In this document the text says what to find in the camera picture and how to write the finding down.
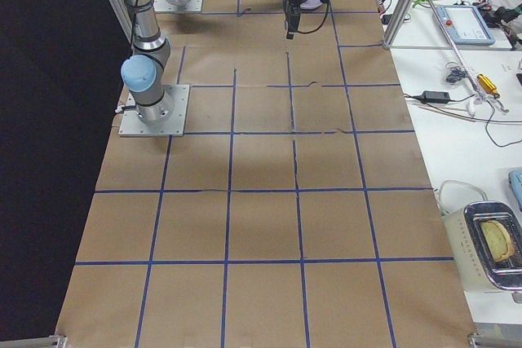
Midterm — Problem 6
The lavender round plate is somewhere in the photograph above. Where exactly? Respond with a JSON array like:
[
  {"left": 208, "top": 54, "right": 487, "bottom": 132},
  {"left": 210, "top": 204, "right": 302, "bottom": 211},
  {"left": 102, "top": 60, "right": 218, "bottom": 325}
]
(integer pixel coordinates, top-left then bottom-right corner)
[{"left": 300, "top": 0, "right": 323, "bottom": 10}]

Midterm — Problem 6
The black power adapter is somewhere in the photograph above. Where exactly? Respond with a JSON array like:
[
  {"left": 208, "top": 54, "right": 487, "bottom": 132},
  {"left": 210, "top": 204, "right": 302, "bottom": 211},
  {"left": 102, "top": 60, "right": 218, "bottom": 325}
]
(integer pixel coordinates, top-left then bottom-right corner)
[{"left": 421, "top": 90, "right": 451, "bottom": 104}]

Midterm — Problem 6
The brown paper table cover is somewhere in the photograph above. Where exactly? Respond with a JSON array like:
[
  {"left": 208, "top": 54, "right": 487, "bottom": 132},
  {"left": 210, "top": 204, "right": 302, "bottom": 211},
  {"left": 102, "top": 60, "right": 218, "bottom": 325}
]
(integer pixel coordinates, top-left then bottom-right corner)
[{"left": 56, "top": 0, "right": 473, "bottom": 347}]

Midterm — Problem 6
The teach pendant tablet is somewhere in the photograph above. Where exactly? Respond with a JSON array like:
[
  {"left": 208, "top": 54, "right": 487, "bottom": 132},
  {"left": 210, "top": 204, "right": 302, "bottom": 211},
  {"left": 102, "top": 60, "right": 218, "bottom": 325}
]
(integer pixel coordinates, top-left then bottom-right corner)
[{"left": 436, "top": 5, "right": 496, "bottom": 46}]

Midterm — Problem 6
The long white rod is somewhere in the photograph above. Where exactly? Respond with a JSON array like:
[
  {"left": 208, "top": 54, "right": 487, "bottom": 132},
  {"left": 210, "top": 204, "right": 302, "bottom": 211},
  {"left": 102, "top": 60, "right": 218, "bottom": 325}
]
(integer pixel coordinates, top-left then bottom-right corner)
[{"left": 427, "top": 0, "right": 485, "bottom": 101}]

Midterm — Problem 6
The white toaster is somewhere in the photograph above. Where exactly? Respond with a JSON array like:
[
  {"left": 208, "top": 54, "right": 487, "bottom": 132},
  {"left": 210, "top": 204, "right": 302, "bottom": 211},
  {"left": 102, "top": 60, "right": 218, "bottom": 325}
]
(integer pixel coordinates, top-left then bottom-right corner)
[{"left": 443, "top": 201, "right": 521, "bottom": 296}]

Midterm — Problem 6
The toast slice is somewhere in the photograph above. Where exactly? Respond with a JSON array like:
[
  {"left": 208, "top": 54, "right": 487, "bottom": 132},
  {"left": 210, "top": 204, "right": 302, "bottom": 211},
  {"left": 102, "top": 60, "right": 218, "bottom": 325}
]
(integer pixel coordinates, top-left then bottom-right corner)
[{"left": 480, "top": 220, "right": 515, "bottom": 262}]

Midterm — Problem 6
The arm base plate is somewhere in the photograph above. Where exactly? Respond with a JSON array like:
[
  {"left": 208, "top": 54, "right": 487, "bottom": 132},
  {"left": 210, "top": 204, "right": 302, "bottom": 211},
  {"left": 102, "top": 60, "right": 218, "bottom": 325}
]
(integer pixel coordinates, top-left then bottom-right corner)
[
  {"left": 118, "top": 85, "right": 190, "bottom": 137},
  {"left": 154, "top": 0, "right": 203, "bottom": 14}
]

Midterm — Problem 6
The yellow handled tool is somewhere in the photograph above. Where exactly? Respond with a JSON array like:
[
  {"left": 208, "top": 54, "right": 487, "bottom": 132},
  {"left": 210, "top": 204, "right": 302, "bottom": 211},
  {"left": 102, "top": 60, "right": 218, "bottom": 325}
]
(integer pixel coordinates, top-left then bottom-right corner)
[{"left": 476, "top": 74, "right": 500, "bottom": 98}]

